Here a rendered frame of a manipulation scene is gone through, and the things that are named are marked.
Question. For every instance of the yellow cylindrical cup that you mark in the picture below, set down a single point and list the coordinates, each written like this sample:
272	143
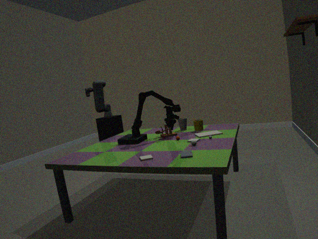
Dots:
198	124

